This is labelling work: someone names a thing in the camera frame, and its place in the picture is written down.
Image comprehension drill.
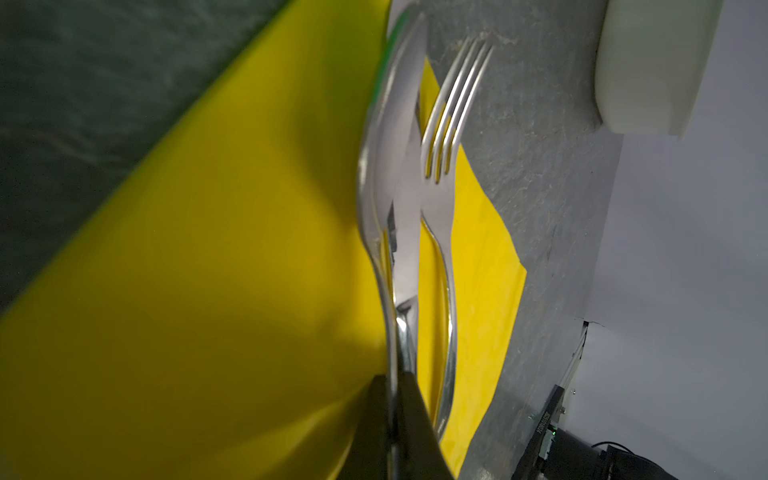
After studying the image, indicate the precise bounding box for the yellow paper napkin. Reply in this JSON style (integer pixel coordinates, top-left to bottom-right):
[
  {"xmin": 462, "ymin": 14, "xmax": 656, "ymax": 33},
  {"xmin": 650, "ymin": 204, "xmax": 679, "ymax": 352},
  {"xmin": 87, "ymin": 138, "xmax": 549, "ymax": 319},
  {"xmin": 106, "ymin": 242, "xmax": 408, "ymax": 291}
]
[{"xmin": 0, "ymin": 0, "xmax": 529, "ymax": 480}]

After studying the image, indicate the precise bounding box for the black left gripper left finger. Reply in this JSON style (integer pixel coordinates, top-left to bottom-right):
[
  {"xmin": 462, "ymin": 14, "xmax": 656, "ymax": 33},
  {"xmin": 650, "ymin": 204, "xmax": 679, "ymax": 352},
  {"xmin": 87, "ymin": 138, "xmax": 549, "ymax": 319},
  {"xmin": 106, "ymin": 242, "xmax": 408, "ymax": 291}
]
[{"xmin": 337, "ymin": 375, "xmax": 390, "ymax": 480}]

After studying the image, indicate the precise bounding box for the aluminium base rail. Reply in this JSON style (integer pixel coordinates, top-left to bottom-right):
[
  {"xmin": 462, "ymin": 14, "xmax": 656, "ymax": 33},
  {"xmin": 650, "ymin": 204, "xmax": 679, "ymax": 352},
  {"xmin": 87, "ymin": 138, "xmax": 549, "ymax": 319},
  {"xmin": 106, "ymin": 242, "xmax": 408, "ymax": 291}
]
[{"xmin": 509, "ymin": 320, "xmax": 679, "ymax": 480}]

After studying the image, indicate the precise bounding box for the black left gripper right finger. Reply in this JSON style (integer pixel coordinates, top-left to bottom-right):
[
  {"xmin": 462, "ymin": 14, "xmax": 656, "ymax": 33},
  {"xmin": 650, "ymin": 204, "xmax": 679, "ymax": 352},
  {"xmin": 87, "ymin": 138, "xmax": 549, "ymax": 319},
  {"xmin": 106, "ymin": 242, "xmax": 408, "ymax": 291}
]
[{"xmin": 397, "ymin": 372, "xmax": 454, "ymax": 480}]

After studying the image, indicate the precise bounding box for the silver spoon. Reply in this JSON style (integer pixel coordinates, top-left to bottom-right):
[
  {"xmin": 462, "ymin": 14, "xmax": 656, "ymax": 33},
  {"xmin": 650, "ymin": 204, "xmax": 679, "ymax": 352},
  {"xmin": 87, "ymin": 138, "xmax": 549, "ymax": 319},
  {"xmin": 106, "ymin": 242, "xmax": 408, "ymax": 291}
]
[{"xmin": 356, "ymin": 1, "xmax": 427, "ymax": 479}]

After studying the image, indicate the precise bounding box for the white plastic tray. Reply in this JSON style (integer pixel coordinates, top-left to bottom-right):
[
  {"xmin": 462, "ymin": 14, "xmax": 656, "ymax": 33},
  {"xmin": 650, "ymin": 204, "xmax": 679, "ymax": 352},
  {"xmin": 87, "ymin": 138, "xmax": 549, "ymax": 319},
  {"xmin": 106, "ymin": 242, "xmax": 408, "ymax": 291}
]
[{"xmin": 594, "ymin": 0, "xmax": 724, "ymax": 138}]

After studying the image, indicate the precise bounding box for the silver fork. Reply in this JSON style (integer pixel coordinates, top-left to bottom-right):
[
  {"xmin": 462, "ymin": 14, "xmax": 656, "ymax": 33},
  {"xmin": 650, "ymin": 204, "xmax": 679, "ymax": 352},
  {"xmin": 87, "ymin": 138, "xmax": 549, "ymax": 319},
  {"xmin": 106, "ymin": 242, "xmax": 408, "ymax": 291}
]
[{"xmin": 420, "ymin": 38, "xmax": 493, "ymax": 439}]

